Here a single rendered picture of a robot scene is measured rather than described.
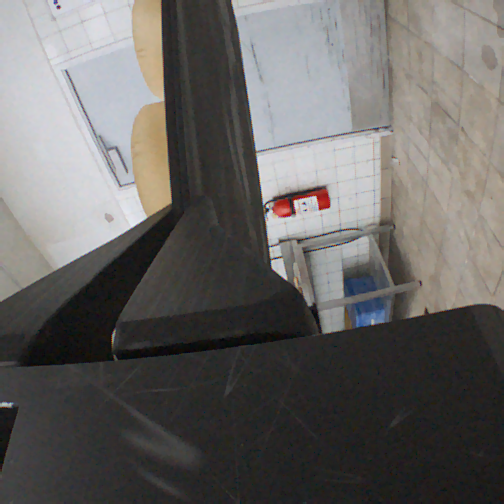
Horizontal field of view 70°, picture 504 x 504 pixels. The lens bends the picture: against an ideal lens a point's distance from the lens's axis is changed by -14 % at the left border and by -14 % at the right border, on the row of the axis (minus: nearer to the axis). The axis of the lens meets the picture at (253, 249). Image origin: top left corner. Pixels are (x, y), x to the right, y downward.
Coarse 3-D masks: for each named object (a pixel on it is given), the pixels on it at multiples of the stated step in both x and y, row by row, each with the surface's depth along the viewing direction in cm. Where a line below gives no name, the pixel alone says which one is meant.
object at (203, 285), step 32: (192, 224) 8; (160, 256) 6; (192, 256) 6; (224, 256) 6; (256, 256) 5; (160, 288) 5; (192, 288) 5; (224, 288) 4; (256, 288) 4; (288, 288) 4; (128, 320) 4; (160, 320) 4; (192, 320) 4; (224, 320) 4; (256, 320) 4; (288, 320) 4; (128, 352) 4; (160, 352) 4; (192, 352) 4
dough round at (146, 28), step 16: (144, 0) 13; (160, 0) 13; (144, 16) 13; (160, 16) 13; (144, 32) 13; (160, 32) 13; (144, 48) 14; (160, 48) 14; (144, 64) 14; (160, 64) 14; (160, 80) 15; (160, 96) 16
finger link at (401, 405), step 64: (128, 256) 7; (0, 320) 5; (64, 320) 5; (448, 320) 3; (0, 384) 4; (64, 384) 4; (128, 384) 3; (192, 384) 3; (256, 384) 3; (320, 384) 3; (384, 384) 3; (448, 384) 3; (0, 448) 4; (64, 448) 3; (128, 448) 3; (192, 448) 3; (256, 448) 3; (320, 448) 3; (384, 448) 3; (448, 448) 2
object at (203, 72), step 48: (192, 0) 14; (192, 48) 13; (240, 48) 51; (192, 96) 12; (240, 96) 36; (192, 144) 11; (240, 144) 28; (192, 192) 10; (240, 192) 23; (240, 240) 20
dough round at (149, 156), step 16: (144, 112) 13; (160, 112) 13; (144, 128) 13; (160, 128) 12; (144, 144) 12; (160, 144) 12; (144, 160) 12; (160, 160) 12; (144, 176) 12; (160, 176) 12; (144, 192) 13; (160, 192) 13; (144, 208) 13; (160, 208) 13
